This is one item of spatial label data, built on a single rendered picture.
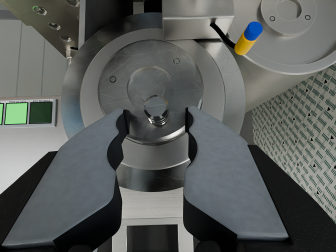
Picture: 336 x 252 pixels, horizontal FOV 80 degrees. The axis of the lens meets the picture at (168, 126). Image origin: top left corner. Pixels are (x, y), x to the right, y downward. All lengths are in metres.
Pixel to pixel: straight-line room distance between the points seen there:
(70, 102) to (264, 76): 0.17
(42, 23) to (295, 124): 0.48
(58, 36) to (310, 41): 0.47
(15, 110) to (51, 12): 0.26
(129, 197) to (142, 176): 0.35
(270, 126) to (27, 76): 1.99
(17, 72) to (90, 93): 2.02
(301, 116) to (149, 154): 0.21
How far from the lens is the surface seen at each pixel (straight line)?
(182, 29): 0.17
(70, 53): 0.58
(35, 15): 0.50
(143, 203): 0.50
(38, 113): 0.59
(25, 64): 2.18
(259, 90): 0.23
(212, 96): 0.16
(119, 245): 0.55
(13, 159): 0.62
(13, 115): 0.62
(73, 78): 0.18
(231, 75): 0.18
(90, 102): 0.17
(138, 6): 0.63
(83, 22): 0.21
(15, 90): 2.14
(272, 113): 0.36
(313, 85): 0.29
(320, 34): 0.23
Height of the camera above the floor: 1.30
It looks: 8 degrees down
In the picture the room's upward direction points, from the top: 178 degrees clockwise
